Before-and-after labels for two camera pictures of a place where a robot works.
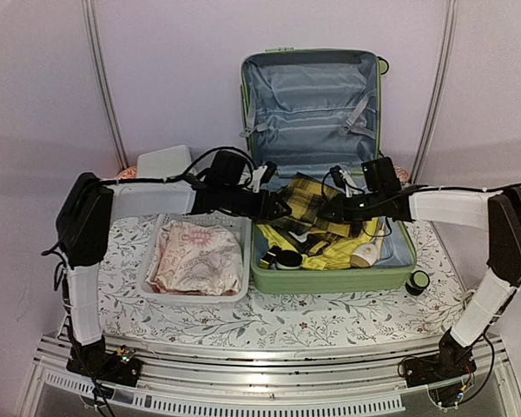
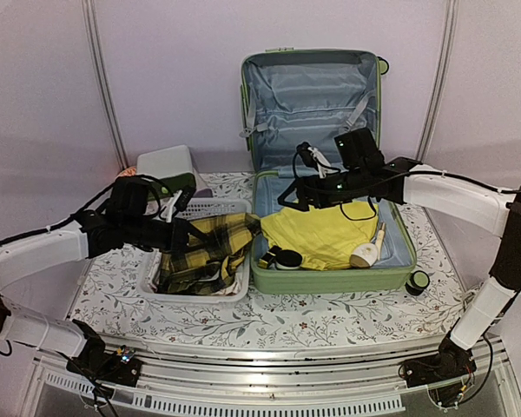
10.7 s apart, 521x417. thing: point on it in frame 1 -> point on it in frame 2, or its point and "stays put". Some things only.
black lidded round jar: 288,260 stays put
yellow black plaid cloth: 306,223 -> 213,259
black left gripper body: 233,201 -> 137,234
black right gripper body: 372,209 -> 353,188
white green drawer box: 165,162 stays put
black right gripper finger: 338,178 -> 313,157
